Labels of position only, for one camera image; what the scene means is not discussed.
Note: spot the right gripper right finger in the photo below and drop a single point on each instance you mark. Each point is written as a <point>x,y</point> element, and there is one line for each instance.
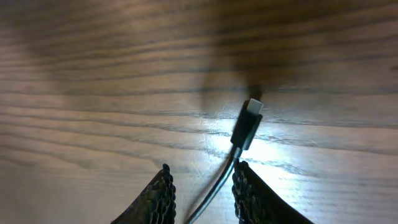
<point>257,203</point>

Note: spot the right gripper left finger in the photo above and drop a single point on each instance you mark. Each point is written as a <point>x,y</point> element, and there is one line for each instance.
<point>155,204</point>

